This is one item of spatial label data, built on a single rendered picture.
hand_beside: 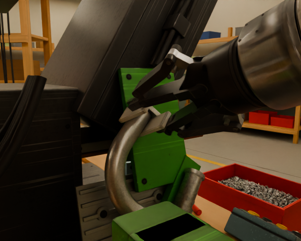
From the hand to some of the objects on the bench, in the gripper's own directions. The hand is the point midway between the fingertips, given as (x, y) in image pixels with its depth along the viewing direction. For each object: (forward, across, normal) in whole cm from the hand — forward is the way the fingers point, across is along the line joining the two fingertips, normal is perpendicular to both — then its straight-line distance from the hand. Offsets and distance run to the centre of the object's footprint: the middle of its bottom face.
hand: (144, 117), depth 43 cm
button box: (+7, -44, +2) cm, 44 cm away
